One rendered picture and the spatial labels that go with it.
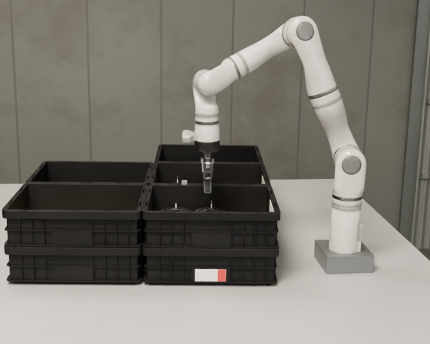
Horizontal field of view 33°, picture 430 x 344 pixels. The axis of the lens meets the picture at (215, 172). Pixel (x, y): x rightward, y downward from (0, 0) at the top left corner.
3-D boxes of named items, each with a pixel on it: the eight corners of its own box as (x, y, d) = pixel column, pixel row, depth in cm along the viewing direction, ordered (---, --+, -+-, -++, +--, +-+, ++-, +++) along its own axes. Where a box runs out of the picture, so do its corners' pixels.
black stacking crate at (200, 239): (269, 220, 242) (271, 186, 239) (278, 252, 213) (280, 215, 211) (149, 219, 241) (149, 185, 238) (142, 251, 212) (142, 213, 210)
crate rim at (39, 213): (148, 190, 239) (148, 183, 238) (141, 220, 210) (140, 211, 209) (24, 189, 238) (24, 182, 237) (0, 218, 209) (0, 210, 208)
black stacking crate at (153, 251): (269, 251, 245) (270, 217, 242) (278, 287, 216) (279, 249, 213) (149, 250, 244) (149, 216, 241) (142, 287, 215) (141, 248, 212)
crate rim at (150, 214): (271, 192, 240) (271, 185, 239) (280, 221, 211) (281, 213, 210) (148, 190, 239) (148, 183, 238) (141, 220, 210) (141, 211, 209)
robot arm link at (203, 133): (181, 136, 222) (181, 117, 221) (218, 136, 223) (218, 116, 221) (181, 142, 214) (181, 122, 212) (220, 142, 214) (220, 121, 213)
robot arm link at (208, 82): (195, 80, 208) (237, 56, 209) (188, 76, 216) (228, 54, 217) (206, 101, 210) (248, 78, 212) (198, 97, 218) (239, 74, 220)
